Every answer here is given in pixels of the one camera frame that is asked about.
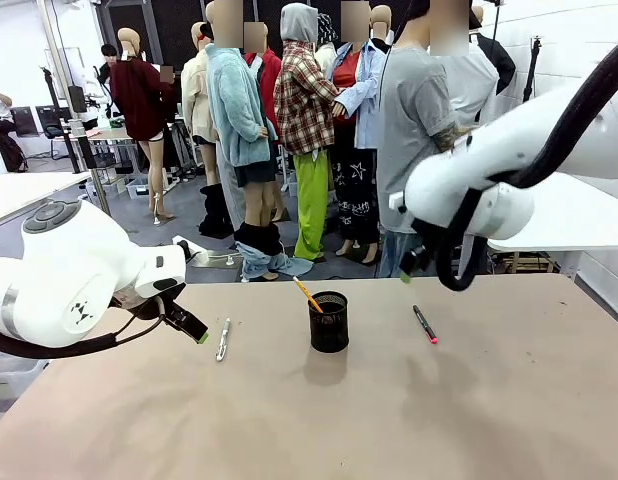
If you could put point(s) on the mannequin in black garment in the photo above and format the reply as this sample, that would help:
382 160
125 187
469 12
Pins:
491 55

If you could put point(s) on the black mesh pen holder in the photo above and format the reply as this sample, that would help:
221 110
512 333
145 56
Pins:
329 325

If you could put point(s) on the mannequin in maroon sweater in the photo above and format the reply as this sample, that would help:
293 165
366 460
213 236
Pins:
141 100

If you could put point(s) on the white table with legs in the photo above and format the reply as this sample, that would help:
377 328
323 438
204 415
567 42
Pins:
569 220

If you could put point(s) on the yellow pencil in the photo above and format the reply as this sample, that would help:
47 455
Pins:
305 292

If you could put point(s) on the tattooed person forearm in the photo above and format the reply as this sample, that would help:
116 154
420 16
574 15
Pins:
449 137

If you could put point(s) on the seated person in white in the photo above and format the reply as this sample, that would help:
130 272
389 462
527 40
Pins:
1 125

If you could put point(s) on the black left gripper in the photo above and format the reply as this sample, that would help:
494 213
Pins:
154 300

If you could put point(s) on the mannequin in cream jacket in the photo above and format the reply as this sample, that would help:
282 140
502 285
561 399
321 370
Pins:
196 100

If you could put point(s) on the white side table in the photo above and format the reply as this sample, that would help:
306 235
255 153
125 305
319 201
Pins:
24 192

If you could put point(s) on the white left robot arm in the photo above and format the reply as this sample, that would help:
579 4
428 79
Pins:
64 270

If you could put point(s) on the person in grey t-shirt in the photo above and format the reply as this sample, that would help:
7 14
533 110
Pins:
414 125

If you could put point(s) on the mannequin in plaid shirt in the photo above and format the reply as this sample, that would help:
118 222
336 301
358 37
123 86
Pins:
306 115

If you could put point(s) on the white pen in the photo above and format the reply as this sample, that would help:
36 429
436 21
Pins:
223 340

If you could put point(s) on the black-haired standing person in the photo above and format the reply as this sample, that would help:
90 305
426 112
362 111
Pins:
108 60

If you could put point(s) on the mannequin in blue fleece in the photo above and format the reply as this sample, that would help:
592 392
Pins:
239 115

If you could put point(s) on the wooden pallet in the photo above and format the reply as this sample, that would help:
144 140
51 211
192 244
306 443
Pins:
519 261

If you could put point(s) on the grey storage bin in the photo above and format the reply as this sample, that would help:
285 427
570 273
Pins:
138 189

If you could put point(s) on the black light stand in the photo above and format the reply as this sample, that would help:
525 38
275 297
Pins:
533 70

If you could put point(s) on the mannequin in blue shirt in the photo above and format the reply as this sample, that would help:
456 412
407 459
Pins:
356 125

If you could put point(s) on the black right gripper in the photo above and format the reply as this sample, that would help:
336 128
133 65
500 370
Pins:
423 252

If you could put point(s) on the black office chair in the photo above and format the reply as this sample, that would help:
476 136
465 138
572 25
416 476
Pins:
51 127

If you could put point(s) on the black tripod stand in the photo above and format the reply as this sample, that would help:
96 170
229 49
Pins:
64 125

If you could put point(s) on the black marker pink cap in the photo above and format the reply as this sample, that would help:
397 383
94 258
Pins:
425 325

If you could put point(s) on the mannequin in red jacket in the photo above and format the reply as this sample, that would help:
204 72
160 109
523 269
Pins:
269 75

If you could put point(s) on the white plastic crate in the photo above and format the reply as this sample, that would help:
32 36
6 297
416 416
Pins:
9 375

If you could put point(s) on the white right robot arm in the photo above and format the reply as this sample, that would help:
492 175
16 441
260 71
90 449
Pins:
494 165

